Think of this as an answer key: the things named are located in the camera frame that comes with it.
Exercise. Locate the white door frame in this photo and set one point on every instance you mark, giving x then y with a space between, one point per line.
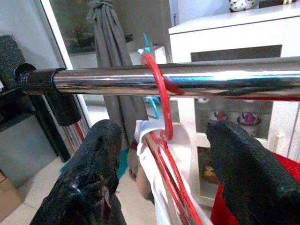
56 35

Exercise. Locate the chrome clothes rail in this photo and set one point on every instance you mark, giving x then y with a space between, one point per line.
105 79

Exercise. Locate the teal plastic hanger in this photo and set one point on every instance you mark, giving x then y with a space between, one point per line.
147 48

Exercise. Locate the grey tied curtain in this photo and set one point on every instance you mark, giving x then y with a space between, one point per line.
110 42

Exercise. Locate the white shelf cabinet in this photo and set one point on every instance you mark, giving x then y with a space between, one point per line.
234 35

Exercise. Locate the black clothes rack frame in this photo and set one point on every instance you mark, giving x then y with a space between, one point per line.
51 140

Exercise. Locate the spotted ceramic ornament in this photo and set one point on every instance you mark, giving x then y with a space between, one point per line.
241 5

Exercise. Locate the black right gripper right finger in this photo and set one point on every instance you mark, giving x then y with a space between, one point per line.
253 182

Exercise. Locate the white garment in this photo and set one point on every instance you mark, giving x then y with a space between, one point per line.
185 152

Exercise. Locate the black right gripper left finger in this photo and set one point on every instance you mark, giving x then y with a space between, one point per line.
89 164

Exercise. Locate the yellow toy figure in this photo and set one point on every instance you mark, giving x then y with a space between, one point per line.
209 173

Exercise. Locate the red plastic hanger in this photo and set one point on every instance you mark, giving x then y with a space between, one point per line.
161 86

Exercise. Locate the potted plant red flowers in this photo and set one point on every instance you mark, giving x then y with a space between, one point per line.
82 39

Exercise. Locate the patterned ceramic cup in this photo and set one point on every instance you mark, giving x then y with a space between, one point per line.
218 116
249 119

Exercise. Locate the red garment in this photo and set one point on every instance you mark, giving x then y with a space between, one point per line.
288 166

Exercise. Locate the black rail connector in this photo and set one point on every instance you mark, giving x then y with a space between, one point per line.
35 79

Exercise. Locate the grey metal cabinet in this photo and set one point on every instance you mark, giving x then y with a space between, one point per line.
23 150

